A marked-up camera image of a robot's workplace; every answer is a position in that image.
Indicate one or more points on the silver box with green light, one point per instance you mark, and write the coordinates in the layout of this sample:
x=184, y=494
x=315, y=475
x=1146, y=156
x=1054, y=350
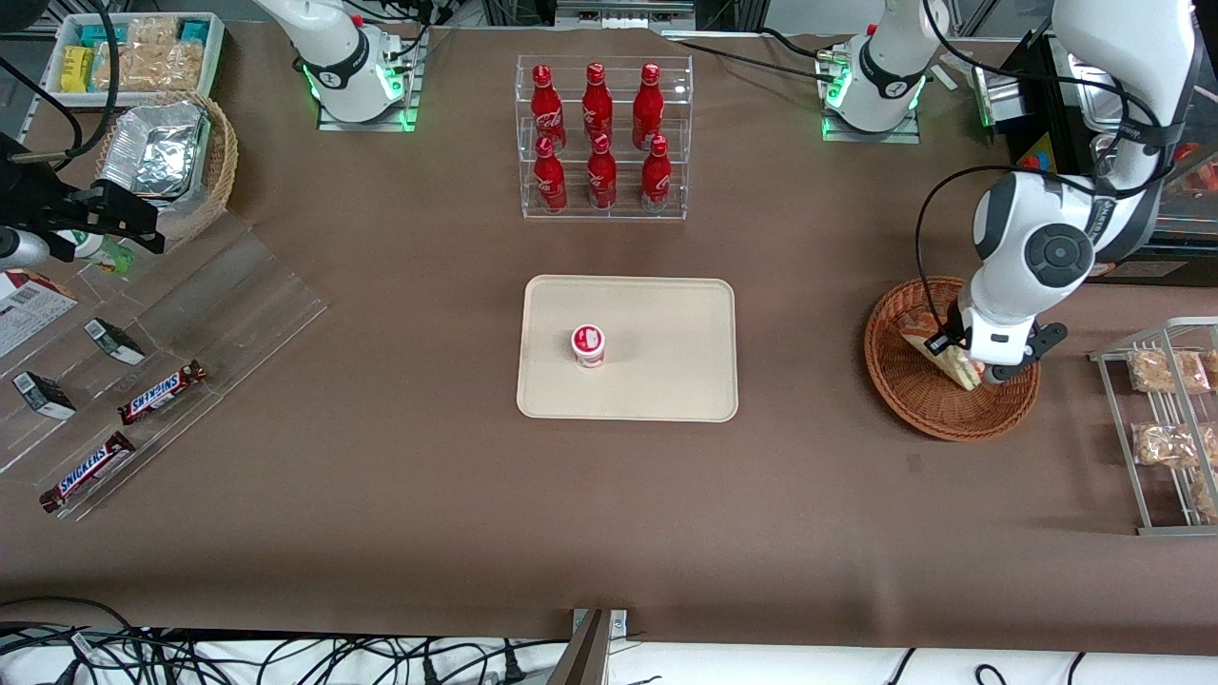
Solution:
x=999, y=95

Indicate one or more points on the printed white carton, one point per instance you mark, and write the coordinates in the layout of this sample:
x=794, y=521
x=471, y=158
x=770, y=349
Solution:
x=29, y=314

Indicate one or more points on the small black white box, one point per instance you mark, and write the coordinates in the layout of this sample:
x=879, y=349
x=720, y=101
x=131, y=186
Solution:
x=114, y=341
x=43, y=395

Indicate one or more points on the steel warmer tray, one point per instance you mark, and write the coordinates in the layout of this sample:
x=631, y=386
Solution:
x=1090, y=100

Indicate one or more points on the tan wicker basket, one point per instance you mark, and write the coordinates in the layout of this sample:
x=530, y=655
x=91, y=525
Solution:
x=221, y=152

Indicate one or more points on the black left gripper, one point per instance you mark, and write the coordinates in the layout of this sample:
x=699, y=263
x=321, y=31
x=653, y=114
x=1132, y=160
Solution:
x=952, y=338

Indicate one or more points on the clear cracker bag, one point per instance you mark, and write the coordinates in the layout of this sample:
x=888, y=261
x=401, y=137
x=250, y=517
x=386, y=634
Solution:
x=152, y=67

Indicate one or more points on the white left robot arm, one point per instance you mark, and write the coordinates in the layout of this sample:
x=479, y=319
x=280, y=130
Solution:
x=1032, y=252

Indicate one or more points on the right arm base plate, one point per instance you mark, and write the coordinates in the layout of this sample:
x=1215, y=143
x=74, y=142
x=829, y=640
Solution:
x=409, y=95

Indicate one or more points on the triangle sandwich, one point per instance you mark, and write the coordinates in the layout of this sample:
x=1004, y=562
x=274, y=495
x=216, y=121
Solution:
x=913, y=328

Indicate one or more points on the clear acrylic bottle rack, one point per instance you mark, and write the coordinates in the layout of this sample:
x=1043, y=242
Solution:
x=618, y=214

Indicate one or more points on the metal table bracket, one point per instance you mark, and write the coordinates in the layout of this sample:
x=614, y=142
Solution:
x=595, y=647

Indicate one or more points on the brown round wicker basket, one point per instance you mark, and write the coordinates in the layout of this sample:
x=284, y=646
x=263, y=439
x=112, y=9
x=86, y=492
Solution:
x=904, y=400

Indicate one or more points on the yellow snack pack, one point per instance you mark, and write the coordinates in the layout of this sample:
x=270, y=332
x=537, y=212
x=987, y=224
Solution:
x=76, y=68

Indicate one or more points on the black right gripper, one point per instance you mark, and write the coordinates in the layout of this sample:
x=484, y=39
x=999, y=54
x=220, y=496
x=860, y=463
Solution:
x=36, y=203

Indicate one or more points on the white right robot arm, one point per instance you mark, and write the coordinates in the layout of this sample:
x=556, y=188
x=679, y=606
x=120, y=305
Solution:
x=333, y=48

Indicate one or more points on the green white small bottle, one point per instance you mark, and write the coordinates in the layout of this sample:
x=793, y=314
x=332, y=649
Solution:
x=105, y=252

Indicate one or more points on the clear acrylic display stand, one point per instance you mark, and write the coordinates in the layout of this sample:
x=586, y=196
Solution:
x=238, y=304

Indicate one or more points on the red white yogurt cup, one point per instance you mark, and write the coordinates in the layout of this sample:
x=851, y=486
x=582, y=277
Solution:
x=588, y=344

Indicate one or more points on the beige plastic tray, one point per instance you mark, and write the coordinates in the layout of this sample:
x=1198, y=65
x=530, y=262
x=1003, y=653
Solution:
x=666, y=352

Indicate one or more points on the teal snack pack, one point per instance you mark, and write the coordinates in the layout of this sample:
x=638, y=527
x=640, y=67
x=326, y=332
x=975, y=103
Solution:
x=100, y=35
x=194, y=30

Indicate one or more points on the silver foil pack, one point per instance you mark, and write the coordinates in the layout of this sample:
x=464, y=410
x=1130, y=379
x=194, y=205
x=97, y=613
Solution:
x=152, y=152

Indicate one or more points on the white plastic bin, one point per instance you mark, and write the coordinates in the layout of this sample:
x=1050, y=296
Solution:
x=214, y=57

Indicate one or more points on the clear snack bag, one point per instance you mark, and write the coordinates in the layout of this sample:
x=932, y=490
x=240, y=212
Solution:
x=1207, y=495
x=1166, y=371
x=1166, y=444

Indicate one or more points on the red cola bottle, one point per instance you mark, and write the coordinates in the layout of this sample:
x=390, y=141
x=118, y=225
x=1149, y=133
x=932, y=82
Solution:
x=597, y=100
x=544, y=109
x=549, y=181
x=656, y=179
x=601, y=176
x=648, y=105

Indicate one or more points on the Snickers chocolate bar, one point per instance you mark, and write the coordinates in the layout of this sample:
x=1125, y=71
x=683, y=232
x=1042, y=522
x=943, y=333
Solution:
x=162, y=392
x=88, y=472

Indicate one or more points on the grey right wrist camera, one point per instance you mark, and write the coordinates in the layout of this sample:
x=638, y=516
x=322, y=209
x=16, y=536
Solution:
x=19, y=249

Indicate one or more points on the black food warmer appliance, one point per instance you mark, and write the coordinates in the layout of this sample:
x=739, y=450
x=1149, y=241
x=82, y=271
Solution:
x=1180, y=259

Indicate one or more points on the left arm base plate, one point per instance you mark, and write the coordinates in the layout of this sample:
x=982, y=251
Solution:
x=871, y=136

